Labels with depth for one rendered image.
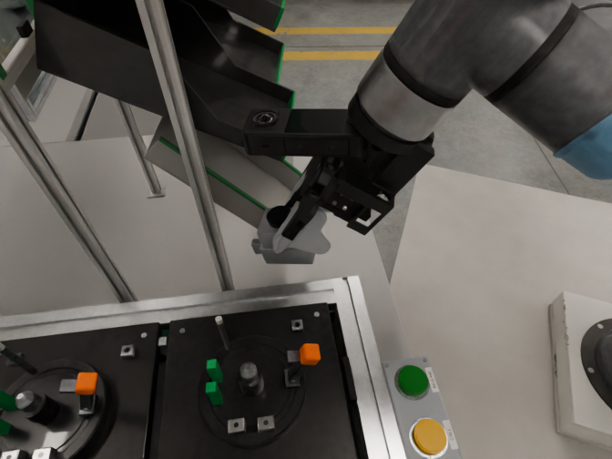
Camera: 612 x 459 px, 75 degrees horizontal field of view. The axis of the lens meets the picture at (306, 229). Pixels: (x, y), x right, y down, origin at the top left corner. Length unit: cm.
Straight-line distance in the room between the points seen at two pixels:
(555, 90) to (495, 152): 236
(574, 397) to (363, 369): 31
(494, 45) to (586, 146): 9
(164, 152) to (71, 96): 92
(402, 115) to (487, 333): 54
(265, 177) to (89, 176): 54
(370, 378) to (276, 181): 35
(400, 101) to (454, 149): 228
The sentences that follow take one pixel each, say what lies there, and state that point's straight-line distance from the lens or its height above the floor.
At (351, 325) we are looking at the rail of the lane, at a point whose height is 96.
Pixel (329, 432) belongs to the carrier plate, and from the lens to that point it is 56.
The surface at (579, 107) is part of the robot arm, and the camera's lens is 32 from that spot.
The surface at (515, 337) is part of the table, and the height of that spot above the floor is 86.
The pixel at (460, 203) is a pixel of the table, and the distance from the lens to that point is 98.
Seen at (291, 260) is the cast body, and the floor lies 111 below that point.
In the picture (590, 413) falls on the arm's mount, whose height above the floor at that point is 92.
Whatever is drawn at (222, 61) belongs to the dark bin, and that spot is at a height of 125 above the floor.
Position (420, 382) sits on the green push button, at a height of 97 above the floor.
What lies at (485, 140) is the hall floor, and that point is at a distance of 275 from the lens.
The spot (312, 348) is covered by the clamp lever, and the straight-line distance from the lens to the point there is 49.
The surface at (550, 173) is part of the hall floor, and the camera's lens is 267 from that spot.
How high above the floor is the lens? 152
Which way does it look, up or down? 50 degrees down
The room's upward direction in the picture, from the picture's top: straight up
